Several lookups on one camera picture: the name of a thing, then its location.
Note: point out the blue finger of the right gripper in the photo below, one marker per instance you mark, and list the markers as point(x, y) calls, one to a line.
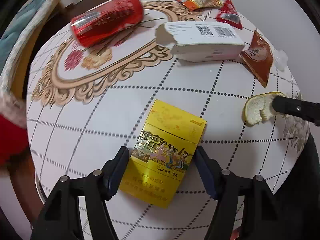
point(308, 111)

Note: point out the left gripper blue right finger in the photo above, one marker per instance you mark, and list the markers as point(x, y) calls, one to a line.
point(209, 171)

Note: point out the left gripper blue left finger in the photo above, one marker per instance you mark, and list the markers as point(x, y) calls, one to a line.
point(113, 171)

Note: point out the orange peel piece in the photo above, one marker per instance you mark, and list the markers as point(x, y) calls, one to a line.
point(259, 108)

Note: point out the yellow cigarette pack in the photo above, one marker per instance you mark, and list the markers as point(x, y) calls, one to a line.
point(162, 154)

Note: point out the clear plastic lid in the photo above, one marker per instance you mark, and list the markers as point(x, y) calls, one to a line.
point(280, 60)

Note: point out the brown snack wrapper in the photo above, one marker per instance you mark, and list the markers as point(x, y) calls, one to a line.
point(259, 58)

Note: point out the small red snack wrapper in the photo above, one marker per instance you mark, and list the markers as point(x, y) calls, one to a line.
point(228, 14)

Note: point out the white cardboard box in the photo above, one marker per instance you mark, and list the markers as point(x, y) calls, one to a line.
point(196, 41)

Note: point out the white patterned tablecloth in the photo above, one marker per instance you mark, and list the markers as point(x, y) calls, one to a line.
point(84, 104)

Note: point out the crushed red soda can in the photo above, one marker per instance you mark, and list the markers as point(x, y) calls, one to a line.
point(106, 20)

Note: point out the light blue duvet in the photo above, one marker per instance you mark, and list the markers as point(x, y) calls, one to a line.
point(21, 20)

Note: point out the wooden bed frame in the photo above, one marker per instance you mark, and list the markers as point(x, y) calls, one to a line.
point(39, 35)

